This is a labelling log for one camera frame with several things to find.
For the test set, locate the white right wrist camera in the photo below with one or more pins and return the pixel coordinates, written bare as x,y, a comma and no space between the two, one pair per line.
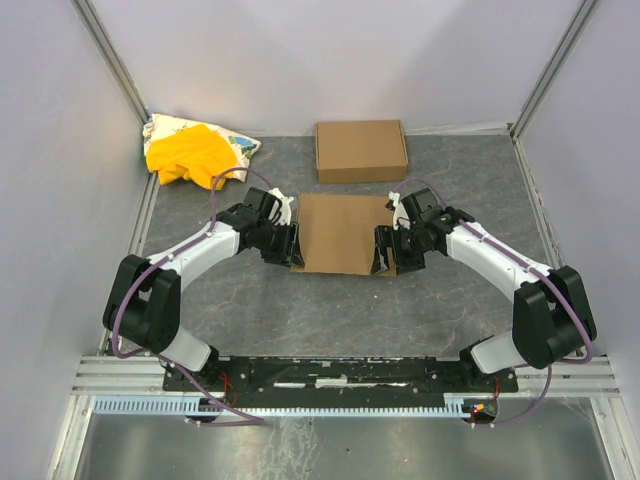
400,218

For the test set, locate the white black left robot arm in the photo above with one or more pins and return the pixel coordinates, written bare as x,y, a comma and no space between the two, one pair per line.
144,304

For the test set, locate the yellow cloth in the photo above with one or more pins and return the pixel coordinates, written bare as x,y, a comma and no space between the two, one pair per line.
195,154

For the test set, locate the right aluminium floor rail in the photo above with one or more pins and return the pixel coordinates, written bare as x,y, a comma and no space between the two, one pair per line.
610,418

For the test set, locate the aluminium frame post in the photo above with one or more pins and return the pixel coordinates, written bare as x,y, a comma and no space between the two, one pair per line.
570,37
90,18

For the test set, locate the folded brown cardboard box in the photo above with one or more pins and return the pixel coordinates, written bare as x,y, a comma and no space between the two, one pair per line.
360,152

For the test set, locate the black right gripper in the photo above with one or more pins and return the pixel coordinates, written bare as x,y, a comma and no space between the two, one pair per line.
386,249

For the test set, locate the light blue slotted cable duct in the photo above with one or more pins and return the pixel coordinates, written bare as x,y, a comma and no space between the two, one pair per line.
302,402

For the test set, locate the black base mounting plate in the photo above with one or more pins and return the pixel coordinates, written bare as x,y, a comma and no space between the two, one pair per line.
246,375

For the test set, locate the white patterned cloth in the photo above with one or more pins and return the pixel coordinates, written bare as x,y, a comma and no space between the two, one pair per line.
161,126

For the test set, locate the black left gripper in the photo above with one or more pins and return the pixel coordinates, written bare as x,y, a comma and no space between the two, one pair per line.
288,244

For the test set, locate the right aluminium frame post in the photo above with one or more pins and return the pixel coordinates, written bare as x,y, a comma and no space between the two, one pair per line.
570,37

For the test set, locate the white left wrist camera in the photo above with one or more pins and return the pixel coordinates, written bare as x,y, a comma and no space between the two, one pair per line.
281,213

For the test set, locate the brown cardboard box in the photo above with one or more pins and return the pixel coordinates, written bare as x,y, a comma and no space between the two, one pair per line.
360,152
336,232

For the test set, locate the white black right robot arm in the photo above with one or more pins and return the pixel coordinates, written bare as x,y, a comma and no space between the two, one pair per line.
551,314

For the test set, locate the left aluminium frame post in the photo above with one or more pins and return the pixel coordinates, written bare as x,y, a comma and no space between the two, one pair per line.
90,18

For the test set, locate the aluminium front rail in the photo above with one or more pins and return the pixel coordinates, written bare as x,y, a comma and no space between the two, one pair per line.
102,375

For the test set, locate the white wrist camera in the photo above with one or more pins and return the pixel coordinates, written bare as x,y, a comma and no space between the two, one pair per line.
400,218
281,213

